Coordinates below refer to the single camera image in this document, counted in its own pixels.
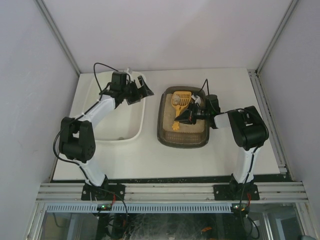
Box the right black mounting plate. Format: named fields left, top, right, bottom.
left=213, top=184, right=260, bottom=201

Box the dark brown litter box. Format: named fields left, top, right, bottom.
left=157, top=86, right=210, bottom=149

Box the right side aluminium rail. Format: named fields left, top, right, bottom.
left=247, top=69, right=290, bottom=175

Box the black mounting plate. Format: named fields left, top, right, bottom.
left=81, top=183, right=126, bottom=201
left=213, top=184, right=260, bottom=201

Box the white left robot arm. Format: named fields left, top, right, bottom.
left=53, top=70, right=154, bottom=187

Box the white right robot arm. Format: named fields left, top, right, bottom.
left=174, top=94, right=269, bottom=185

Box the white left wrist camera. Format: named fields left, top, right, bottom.
left=124, top=67, right=133, bottom=75

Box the yellow litter scoop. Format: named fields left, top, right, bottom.
left=171, top=91, right=192, bottom=118

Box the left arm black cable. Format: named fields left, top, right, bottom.
left=92, top=62, right=121, bottom=93

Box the left aluminium frame post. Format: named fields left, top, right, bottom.
left=34, top=0, right=81, bottom=77

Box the right aluminium frame post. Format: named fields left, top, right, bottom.
left=255, top=0, right=300, bottom=75

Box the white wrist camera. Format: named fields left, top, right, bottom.
left=124, top=67, right=133, bottom=75
left=191, top=94, right=202, bottom=105

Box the aluminium frame post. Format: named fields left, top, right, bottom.
left=34, top=0, right=81, bottom=77
left=255, top=0, right=300, bottom=75

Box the white plastic bin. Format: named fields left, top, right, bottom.
left=83, top=71, right=146, bottom=142

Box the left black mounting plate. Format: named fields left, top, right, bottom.
left=81, top=183, right=126, bottom=201

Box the grey slotted cable duct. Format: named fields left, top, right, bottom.
left=46, top=202, right=232, bottom=214

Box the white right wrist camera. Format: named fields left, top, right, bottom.
left=191, top=94, right=202, bottom=105

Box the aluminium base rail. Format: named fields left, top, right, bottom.
left=36, top=182, right=309, bottom=203

